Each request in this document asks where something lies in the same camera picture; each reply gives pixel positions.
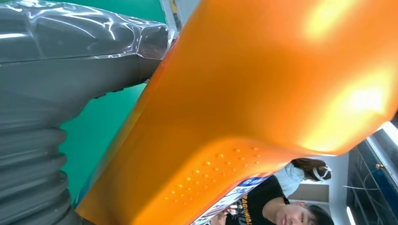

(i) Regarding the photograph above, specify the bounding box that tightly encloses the orange plastic bottle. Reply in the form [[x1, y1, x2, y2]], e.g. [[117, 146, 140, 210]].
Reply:
[[75, 0, 398, 225]]

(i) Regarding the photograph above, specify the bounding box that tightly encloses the person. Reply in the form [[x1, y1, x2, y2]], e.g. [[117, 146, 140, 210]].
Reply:
[[211, 175, 335, 225], [273, 158, 332, 198]]

